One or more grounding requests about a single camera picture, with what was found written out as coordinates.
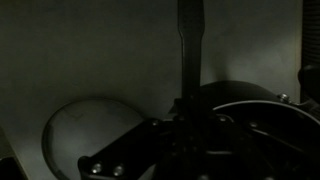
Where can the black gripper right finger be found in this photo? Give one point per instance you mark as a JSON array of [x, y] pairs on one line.
[[253, 143]]

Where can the black ladle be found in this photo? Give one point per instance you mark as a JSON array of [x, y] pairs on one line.
[[190, 66]]

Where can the black pot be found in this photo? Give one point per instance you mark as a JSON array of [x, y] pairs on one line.
[[240, 91]]

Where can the large glass lid black knob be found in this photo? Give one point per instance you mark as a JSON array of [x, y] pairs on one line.
[[90, 130]]

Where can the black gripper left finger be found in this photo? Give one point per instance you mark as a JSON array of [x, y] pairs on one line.
[[126, 150]]

